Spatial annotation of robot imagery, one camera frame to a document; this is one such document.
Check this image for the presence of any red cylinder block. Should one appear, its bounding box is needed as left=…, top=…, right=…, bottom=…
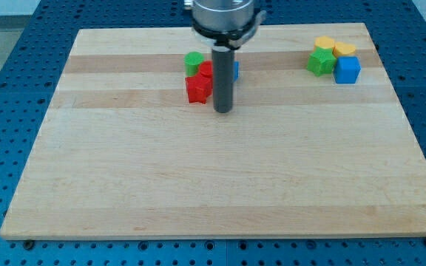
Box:
left=198, top=61, right=212, bottom=78

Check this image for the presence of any yellow heart block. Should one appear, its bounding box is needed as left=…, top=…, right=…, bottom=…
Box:
left=332, top=41, right=356, bottom=58

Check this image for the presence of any red star block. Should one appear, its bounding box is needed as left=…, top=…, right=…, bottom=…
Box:
left=185, top=74, right=212, bottom=104

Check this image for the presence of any blue cube block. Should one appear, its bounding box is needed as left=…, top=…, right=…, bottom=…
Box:
left=334, top=56, right=361, bottom=84

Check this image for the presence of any green cylinder block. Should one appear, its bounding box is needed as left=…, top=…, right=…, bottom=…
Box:
left=183, top=52, right=205, bottom=77

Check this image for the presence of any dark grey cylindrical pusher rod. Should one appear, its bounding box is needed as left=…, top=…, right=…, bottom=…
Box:
left=212, top=50, right=234, bottom=113

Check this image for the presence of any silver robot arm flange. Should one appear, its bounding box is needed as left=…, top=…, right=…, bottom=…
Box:
left=189, top=0, right=267, bottom=52

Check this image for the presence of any light wooden board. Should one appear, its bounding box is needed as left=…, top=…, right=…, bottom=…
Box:
left=0, top=23, right=426, bottom=241

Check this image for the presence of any green star block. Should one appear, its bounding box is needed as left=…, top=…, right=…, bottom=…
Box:
left=306, top=47, right=337, bottom=77

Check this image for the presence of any blue block behind rod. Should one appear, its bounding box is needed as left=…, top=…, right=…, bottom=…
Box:
left=233, top=61, right=240, bottom=81

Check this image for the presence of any yellow hexagon block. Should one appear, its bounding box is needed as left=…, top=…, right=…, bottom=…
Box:
left=314, top=35, right=336, bottom=51

